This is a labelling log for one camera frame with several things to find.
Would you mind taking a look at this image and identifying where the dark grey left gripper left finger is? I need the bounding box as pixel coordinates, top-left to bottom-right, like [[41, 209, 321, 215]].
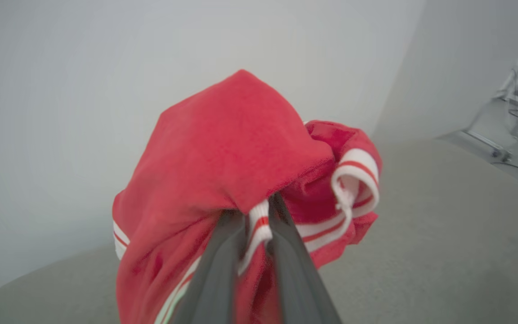
[[169, 209, 247, 324]]

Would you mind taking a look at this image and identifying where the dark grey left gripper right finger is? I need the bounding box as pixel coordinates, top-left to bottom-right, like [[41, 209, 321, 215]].
[[268, 193, 343, 324]]

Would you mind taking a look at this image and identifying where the red jersey with white trim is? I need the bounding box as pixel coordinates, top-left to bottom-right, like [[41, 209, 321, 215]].
[[112, 69, 383, 324]]

